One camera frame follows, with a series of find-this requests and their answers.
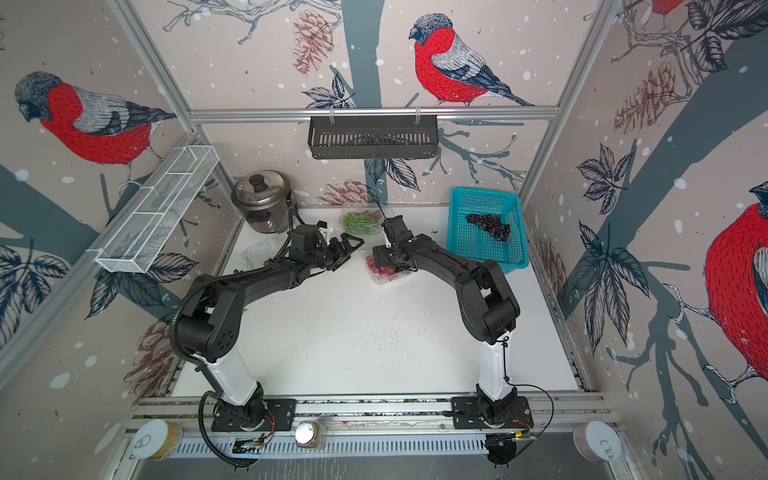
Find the clear clamshell container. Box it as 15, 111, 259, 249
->
242, 237, 282, 270
340, 208, 383, 236
365, 254, 411, 286

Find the teal plastic basket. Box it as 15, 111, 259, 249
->
446, 188, 529, 274

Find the silver rice cooker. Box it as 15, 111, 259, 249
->
231, 170, 293, 234

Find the green grape bunch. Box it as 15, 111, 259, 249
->
341, 212, 380, 235

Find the white tape roll right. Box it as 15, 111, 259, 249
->
573, 421, 623, 464

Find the small round silver light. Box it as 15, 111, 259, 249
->
294, 420, 325, 449

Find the pink red grape bunch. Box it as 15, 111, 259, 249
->
366, 255, 398, 284

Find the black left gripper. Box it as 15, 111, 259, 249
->
306, 233, 364, 271

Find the white tape roll left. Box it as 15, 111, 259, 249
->
131, 419, 183, 461

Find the white tape roll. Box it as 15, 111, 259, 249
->
573, 421, 623, 464
131, 419, 183, 461

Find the black hanging wire basket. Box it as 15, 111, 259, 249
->
308, 115, 439, 160

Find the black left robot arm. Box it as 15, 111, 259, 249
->
169, 210, 364, 431

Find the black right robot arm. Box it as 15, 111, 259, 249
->
373, 215, 527, 427

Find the white wire mesh shelf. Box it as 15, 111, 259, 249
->
95, 145, 219, 273

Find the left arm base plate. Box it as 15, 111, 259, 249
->
212, 398, 297, 433

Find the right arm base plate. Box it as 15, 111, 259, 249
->
443, 391, 534, 430

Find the dark purple grape bunch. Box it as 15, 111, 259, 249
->
466, 214, 511, 242

